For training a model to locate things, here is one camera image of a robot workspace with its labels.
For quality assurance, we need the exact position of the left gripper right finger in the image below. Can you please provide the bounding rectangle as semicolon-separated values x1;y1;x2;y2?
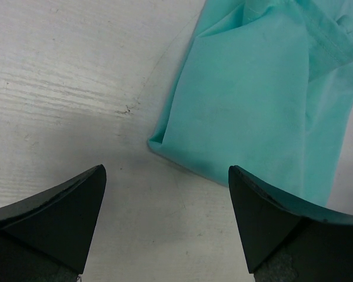
228;166;353;281

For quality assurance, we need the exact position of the mint green t shirt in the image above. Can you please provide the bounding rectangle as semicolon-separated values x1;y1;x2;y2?
148;1;353;214

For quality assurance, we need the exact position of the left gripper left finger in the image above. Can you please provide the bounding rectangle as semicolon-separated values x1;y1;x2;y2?
0;164;106;281

